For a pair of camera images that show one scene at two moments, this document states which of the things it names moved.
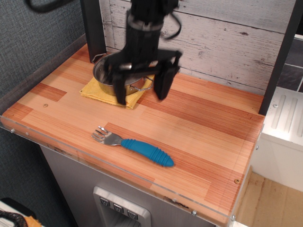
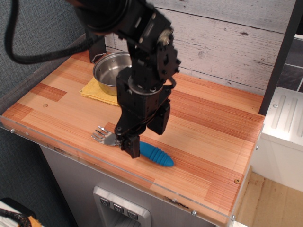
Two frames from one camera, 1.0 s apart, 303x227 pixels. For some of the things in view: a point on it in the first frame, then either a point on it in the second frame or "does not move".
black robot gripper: [141, 54] -> [139, 97]
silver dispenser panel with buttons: [114, 210] does not move
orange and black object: [20, 220] does not move
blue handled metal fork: [104, 137] does not move
